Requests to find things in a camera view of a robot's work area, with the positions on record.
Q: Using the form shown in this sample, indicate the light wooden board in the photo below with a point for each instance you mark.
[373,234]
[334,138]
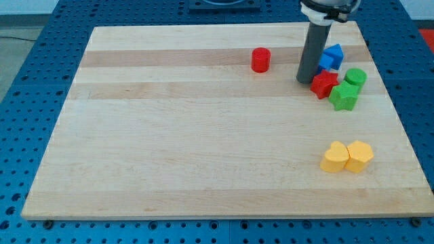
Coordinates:
[171,122]

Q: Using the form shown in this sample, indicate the red cylinder block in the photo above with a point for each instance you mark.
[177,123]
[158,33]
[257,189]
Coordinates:
[260,59]

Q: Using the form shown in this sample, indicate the red star block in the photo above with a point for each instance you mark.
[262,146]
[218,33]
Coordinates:
[323,83]

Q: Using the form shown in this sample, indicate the yellow heart block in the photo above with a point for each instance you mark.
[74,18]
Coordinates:
[335,158]

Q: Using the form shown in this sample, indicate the blue cube block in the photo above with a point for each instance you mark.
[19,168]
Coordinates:
[325,63]

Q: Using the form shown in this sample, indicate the green star block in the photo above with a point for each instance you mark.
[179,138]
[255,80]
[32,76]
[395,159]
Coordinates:
[344,96]

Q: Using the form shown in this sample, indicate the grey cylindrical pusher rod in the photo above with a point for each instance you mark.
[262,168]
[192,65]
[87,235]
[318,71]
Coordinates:
[311,55]

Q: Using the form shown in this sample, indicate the blue triangular block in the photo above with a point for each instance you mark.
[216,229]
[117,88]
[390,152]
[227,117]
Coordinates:
[336,53]

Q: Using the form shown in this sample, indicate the green cylinder block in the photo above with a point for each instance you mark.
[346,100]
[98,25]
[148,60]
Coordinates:
[356,77]

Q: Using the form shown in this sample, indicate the yellow hexagon block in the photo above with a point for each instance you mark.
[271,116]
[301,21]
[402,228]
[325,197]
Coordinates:
[360,155]

